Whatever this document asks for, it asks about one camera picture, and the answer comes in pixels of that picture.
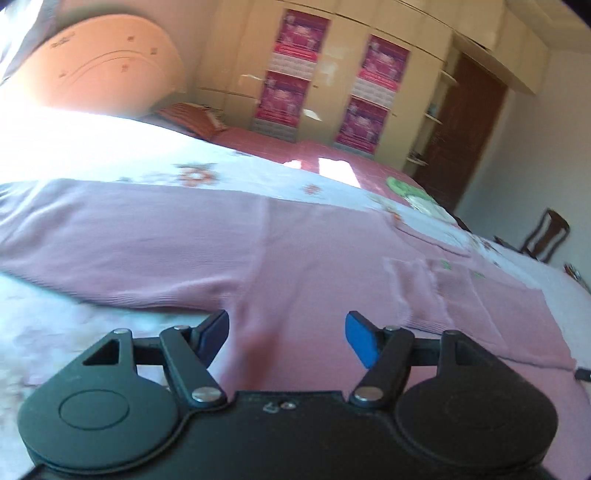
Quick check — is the grey patterned curtain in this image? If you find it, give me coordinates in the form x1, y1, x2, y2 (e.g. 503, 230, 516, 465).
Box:
0, 0, 61, 85

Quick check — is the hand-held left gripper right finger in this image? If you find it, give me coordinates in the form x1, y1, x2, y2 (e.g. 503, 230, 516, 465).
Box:
345, 311, 494, 408

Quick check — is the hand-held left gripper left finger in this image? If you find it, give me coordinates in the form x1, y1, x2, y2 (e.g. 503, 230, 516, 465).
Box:
82, 310, 230, 409

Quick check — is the folded green cloth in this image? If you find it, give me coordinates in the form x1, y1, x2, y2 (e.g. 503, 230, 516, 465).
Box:
385, 176, 435, 205

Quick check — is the cream corner shelf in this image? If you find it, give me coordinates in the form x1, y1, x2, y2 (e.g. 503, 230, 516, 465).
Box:
405, 69, 459, 177

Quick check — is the brown wooden door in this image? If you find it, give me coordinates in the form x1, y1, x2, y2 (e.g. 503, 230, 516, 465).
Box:
413, 51, 509, 214

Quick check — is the folded white cloth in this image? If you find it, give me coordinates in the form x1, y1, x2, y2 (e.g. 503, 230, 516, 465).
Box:
402, 194, 456, 223

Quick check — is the pink checked bedsheet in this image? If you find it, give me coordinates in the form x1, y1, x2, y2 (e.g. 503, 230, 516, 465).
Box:
139, 115, 426, 195

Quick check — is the white floral blanket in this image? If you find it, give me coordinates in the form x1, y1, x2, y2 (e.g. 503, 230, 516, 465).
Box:
0, 97, 591, 480

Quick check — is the dark wooden chair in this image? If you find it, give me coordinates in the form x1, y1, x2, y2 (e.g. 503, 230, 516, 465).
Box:
494, 208, 571, 265

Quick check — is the pink wall poster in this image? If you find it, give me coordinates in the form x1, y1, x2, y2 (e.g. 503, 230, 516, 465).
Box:
271, 8, 330, 75
335, 95, 391, 156
353, 34, 411, 110
253, 70, 311, 142

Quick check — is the orange striped pillow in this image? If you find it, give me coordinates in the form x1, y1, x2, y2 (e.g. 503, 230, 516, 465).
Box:
154, 102, 228, 140

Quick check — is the cream arched headboard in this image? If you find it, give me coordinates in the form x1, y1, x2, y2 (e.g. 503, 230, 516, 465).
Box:
7, 14, 188, 121

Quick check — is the cream wardrobe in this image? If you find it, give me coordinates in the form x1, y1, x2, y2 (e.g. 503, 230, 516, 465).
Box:
191, 0, 552, 176

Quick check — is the pink knit sweater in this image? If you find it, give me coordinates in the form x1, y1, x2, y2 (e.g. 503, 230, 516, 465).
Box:
0, 178, 578, 402

